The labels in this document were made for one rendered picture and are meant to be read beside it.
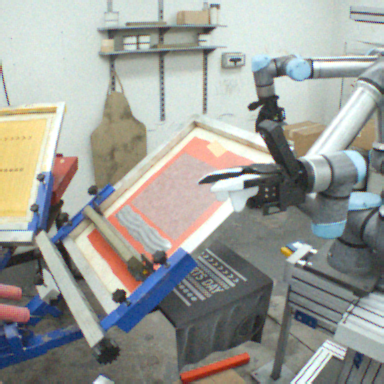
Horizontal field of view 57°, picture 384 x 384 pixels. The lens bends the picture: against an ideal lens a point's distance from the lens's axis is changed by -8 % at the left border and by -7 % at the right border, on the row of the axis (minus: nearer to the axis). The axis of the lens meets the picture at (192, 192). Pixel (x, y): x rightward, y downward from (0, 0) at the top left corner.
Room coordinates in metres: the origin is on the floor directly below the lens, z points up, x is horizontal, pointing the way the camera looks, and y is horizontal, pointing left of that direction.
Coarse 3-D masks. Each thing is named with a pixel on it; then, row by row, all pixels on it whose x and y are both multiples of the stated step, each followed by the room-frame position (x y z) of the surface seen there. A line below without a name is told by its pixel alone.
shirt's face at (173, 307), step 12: (216, 240) 1.58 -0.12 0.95; (216, 252) 1.48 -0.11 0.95; (228, 252) 1.48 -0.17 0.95; (228, 264) 1.38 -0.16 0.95; (240, 264) 1.38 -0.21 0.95; (252, 276) 1.29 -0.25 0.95; (264, 276) 1.29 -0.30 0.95; (228, 288) 1.21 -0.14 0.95; (240, 288) 1.21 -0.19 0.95; (252, 288) 1.21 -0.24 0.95; (168, 300) 1.14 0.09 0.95; (180, 300) 1.14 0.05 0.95; (204, 300) 1.14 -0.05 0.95; (216, 300) 1.14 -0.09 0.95; (228, 300) 1.14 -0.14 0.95; (168, 312) 1.07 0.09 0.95; (180, 312) 1.07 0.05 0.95; (192, 312) 1.07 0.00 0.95; (204, 312) 1.07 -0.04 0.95
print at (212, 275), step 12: (204, 252) 1.48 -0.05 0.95; (204, 264) 1.38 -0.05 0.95; (216, 264) 1.38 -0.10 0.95; (192, 276) 1.30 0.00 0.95; (204, 276) 1.30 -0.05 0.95; (216, 276) 1.30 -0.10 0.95; (228, 276) 1.29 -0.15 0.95; (240, 276) 1.29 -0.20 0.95; (180, 288) 1.21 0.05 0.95; (192, 288) 1.22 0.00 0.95; (204, 288) 1.21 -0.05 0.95; (216, 288) 1.21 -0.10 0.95; (192, 300) 1.14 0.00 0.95
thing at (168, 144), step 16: (192, 128) 1.60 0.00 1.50; (208, 128) 1.53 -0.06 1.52; (224, 128) 1.44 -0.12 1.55; (240, 128) 1.40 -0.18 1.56; (160, 144) 1.55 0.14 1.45; (176, 144) 1.56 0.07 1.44; (256, 144) 1.28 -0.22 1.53; (144, 160) 1.50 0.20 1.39; (272, 160) 1.16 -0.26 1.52; (128, 176) 1.44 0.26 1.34; (224, 208) 1.05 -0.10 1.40; (80, 224) 1.30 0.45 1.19; (208, 224) 1.02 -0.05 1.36; (224, 224) 1.01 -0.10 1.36; (64, 240) 1.25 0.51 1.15; (192, 240) 0.98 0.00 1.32; (208, 240) 0.98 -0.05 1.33; (80, 256) 1.13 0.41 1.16; (192, 256) 0.95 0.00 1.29; (96, 288) 0.96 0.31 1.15; (112, 304) 0.87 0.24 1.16
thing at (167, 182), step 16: (192, 144) 1.50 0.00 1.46; (208, 144) 1.46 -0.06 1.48; (176, 160) 1.45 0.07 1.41; (192, 160) 1.40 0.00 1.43; (208, 160) 1.36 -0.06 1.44; (160, 176) 1.40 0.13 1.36; (176, 176) 1.36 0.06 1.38; (192, 176) 1.32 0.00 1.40; (144, 192) 1.36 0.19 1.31; (160, 192) 1.31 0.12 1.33; (176, 192) 1.27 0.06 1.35; (144, 208) 1.27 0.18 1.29; (160, 208) 1.23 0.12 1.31; (112, 224) 1.27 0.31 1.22; (96, 240) 1.22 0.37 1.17; (128, 240) 1.15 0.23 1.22
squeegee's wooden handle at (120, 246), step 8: (88, 208) 1.25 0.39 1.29; (88, 216) 1.21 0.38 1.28; (96, 216) 1.19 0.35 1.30; (96, 224) 1.15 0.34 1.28; (104, 224) 1.13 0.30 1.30; (104, 232) 1.09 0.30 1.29; (112, 232) 1.07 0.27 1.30; (112, 240) 1.04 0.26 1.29; (120, 240) 1.06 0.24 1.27; (120, 248) 0.99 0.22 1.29; (128, 248) 1.00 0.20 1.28; (128, 256) 0.94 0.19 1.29; (136, 256) 0.99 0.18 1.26; (136, 264) 0.94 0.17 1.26
